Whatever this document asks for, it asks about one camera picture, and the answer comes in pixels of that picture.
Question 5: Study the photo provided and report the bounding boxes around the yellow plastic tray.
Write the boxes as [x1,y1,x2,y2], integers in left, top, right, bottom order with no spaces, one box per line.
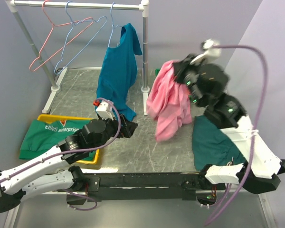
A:
[37,114,100,165]

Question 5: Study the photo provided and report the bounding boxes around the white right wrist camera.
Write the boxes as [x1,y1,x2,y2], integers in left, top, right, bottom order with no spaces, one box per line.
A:
[190,39,221,66]

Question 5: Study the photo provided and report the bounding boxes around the blue hanger with shirt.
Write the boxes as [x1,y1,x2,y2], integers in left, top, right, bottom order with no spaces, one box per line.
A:
[108,2,122,48]

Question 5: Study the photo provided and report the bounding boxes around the pink t shirt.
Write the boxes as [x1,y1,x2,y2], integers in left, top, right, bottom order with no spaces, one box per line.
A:
[147,60,192,142]

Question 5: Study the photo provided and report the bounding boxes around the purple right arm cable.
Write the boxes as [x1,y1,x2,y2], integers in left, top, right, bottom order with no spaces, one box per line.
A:
[204,44,269,227]

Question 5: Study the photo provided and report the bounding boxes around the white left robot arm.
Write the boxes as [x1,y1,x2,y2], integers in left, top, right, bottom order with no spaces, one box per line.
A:
[0,114,138,213]

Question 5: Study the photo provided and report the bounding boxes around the green plastic tray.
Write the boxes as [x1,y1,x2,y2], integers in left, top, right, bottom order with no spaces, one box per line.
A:
[155,68,160,76]

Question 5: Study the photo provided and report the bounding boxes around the aluminium frame rail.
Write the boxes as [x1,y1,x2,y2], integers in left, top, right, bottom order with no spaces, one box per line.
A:
[5,191,277,228]

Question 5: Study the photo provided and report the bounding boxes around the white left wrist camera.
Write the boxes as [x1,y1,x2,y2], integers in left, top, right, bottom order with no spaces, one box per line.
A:
[93,100,114,120]

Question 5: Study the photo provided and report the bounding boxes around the blue t shirt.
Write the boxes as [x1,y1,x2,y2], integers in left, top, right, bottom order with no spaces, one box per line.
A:
[96,23,143,121]

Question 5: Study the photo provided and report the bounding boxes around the dark green shorts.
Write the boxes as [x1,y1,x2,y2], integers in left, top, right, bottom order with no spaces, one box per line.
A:
[192,115,246,171]

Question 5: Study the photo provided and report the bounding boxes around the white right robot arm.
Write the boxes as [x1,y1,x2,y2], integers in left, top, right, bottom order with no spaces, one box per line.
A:
[173,55,285,194]

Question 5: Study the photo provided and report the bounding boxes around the silver clothes rack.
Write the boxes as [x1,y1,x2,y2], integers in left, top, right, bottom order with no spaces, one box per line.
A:
[5,0,150,115]

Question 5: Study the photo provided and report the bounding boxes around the pink wire hanger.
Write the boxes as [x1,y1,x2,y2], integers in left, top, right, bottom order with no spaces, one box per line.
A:
[29,0,98,74]

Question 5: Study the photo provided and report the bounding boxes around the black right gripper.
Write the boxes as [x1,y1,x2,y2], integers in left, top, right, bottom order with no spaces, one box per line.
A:
[170,54,206,108]

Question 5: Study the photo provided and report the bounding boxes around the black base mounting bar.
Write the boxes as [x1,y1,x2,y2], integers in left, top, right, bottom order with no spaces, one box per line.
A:
[56,171,229,205]

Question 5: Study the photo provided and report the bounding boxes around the blue wire hanger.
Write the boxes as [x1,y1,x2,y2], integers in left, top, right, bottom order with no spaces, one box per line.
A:
[53,0,108,75]

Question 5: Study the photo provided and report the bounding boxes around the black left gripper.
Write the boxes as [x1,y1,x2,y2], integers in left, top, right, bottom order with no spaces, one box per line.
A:
[91,113,137,151]

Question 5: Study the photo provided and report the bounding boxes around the green printed t shirt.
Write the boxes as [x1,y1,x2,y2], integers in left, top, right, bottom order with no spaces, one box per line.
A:
[19,119,90,160]

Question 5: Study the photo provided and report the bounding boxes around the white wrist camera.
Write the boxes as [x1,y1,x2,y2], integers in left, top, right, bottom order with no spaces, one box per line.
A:
[93,100,114,120]
[190,39,221,66]

